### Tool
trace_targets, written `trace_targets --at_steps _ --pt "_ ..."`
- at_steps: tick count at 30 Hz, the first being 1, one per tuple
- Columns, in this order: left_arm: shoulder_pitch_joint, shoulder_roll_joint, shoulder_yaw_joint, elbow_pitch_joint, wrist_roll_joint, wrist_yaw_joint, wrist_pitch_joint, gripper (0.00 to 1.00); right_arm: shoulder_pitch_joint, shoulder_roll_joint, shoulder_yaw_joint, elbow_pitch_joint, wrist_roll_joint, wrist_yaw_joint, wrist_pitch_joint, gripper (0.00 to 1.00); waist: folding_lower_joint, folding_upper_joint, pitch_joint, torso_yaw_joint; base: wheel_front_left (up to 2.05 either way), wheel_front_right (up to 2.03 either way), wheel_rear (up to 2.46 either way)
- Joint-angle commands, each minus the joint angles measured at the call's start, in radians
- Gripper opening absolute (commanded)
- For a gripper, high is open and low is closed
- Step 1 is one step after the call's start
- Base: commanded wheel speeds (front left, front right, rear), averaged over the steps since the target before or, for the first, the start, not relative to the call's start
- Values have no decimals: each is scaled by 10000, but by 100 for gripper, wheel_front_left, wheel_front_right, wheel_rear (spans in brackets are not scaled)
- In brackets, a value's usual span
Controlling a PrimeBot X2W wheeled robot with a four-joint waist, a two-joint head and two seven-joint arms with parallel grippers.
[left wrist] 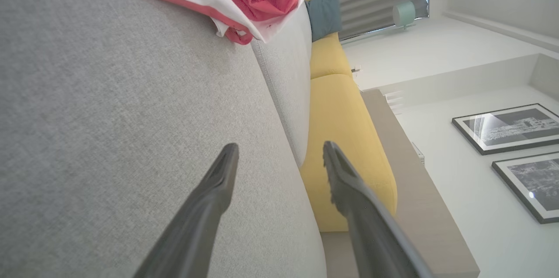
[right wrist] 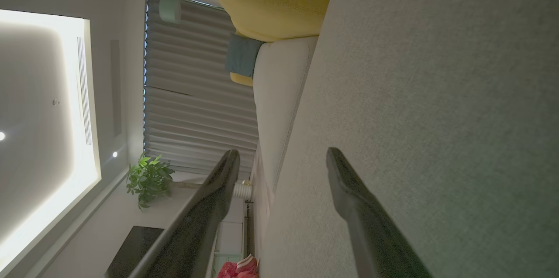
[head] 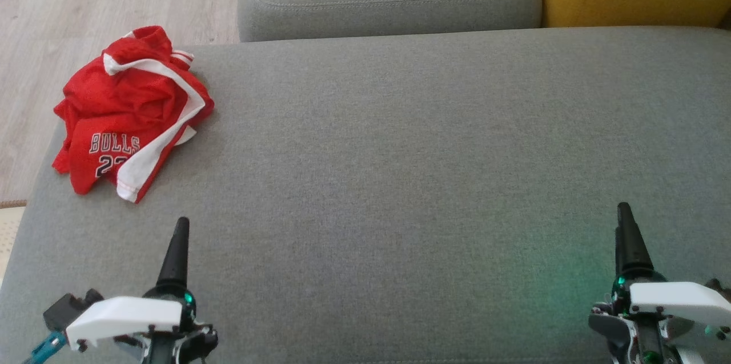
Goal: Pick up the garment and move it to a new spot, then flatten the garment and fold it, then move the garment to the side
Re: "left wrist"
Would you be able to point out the yellow sofa back cushion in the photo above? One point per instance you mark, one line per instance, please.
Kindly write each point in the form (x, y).
(329, 57)
(345, 129)

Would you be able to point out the white ribbed wall vent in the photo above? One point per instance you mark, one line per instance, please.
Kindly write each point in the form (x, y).
(393, 101)

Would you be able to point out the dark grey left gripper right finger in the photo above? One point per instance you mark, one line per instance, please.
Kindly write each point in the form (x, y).
(367, 225)

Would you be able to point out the teal throw pillow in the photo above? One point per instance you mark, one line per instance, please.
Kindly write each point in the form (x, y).
(325, 16)

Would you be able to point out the light wooden ledge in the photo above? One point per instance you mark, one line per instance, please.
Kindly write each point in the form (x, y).
(419, 208)

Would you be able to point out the black framed monochrome picture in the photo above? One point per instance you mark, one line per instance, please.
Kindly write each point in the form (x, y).
(511, 128)
(535, 182)

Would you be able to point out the white wall socket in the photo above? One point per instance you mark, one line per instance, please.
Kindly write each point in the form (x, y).
(418, 153)

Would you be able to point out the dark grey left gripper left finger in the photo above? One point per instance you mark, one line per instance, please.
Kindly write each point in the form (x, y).
(196, 225)

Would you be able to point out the grey sofa back cushion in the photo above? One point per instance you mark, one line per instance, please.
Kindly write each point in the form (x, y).
(288, 86)

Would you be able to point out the mint green table lamp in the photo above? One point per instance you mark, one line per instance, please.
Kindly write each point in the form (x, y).
(404, 14)

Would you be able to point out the small white plug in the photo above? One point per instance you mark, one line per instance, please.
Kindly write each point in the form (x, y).
(356, 69)

